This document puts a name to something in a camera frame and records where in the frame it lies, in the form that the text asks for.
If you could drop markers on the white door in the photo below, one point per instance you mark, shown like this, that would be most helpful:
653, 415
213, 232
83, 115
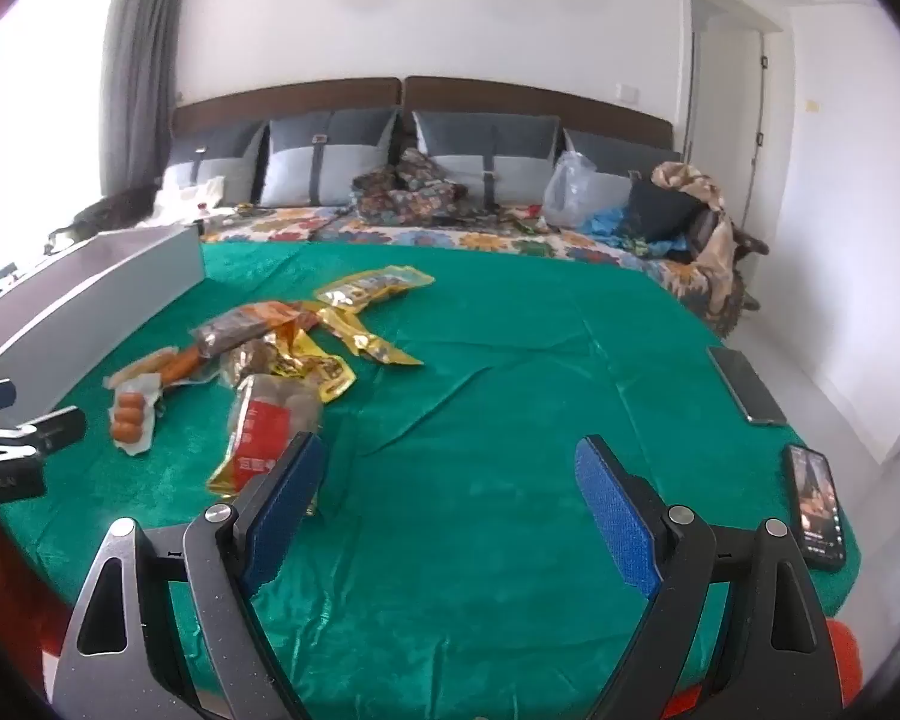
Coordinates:
727, 105

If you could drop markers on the long yellow snack packet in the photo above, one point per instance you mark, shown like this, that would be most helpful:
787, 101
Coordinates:
364, 337

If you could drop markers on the floral blanket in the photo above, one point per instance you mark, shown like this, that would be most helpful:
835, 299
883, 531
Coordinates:
457, 236

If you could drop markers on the white cardboard box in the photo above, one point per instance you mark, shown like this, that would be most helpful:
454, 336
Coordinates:
82, 277

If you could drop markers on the clear sausage packet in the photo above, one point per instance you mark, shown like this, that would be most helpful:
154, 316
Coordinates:
172, 365
130, 416

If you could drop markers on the gold foil snack packet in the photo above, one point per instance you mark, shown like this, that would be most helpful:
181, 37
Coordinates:
311, 369

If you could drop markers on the white wall switch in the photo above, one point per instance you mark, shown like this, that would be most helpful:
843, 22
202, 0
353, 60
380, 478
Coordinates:
630, 95

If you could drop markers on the grey curtain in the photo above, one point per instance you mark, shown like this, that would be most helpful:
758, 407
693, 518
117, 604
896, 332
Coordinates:
142, 67

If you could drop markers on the orange stool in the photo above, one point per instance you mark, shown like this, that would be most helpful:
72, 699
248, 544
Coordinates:
844, 660

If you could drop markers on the orange label dark snack packet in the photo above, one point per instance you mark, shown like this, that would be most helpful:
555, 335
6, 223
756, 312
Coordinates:
232, 328

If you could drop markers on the dark floral cloth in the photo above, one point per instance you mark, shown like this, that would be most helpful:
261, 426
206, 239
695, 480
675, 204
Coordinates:
405, 191

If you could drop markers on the small dark bottle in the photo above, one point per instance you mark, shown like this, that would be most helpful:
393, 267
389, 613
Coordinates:
202, 216

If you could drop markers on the green tablecloth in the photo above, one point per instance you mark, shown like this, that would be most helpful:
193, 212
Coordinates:
495, 427

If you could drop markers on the clear plastic bag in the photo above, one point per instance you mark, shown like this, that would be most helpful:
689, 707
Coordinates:
570, 187

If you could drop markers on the red label meatball packet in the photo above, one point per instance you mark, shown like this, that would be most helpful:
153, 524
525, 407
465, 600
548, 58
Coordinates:
270, 427

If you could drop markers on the yellow windowed snack packet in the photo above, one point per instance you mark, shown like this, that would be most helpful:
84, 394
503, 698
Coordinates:
375, 286

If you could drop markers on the black smartphone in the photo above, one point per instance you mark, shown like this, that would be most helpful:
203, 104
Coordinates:
746, 386
817, 506

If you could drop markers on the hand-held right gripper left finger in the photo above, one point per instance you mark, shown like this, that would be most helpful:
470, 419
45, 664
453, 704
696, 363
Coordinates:
289, 510

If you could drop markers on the brown headboard panel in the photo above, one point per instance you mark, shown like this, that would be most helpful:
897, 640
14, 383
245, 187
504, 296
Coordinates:
285, 101
540, 99

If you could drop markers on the large window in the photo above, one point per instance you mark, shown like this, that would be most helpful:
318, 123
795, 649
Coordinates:
30, 127

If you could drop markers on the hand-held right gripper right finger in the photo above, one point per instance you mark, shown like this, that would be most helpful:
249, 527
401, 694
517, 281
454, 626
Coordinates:
615, 517

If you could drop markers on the blue crumpled cloth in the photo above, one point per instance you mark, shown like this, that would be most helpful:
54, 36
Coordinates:
607, 221

